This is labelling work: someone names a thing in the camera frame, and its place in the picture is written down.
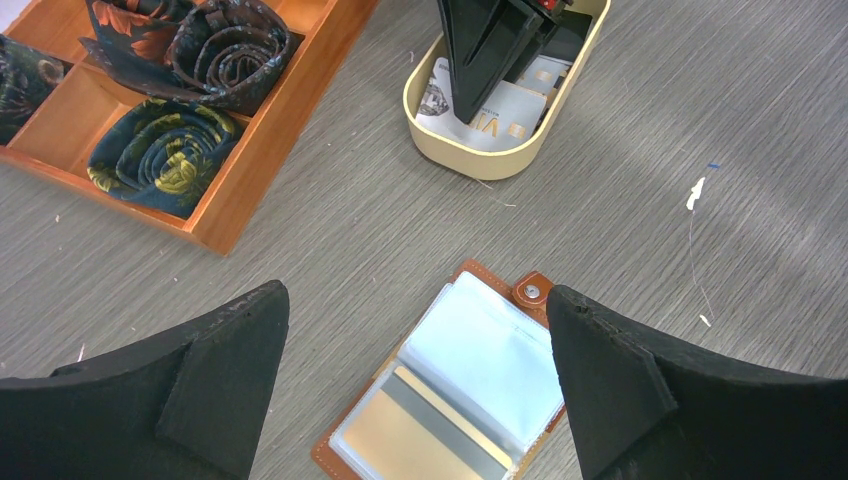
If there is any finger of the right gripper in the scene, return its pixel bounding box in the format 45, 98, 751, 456
437, 0, 564, 124

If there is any rolled dark belt top-left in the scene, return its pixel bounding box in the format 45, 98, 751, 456
1, 35, 70, 145

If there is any beige oval card tray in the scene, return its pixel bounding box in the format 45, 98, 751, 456
403, 1, 610, 180

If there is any brown leather card holder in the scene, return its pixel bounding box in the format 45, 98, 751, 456
311, 259, 565, 479

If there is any white card in tray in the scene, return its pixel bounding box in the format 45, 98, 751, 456
416, 55, 573, 152

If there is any rolled dark belt bottom-left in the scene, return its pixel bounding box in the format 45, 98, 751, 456
87, 98, 243, 219

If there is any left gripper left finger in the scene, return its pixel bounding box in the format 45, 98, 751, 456
1, 280, 290, 479

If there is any orange wooden divider tray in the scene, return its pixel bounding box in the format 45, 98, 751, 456
1, 1, 375, 255

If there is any rolled dark belt centre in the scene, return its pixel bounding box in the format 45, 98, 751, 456
80, 1, 303, 116

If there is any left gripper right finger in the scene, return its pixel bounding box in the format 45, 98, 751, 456
547, 285, 847, 479

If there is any orange card with stripe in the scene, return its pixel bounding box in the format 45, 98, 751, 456
330, 363, 514, 480

